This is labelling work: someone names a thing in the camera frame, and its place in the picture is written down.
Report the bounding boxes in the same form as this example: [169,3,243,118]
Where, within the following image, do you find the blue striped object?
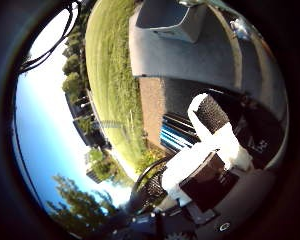
[158,112,202,155]

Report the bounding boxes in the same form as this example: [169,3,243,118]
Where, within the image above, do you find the black cable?
[18,0,83,75]

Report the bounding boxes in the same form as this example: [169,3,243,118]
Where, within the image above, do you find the distant building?
[64,89,113,150]

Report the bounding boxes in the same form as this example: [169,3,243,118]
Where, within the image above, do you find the grey fabric storage container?
[135,0,208,44]

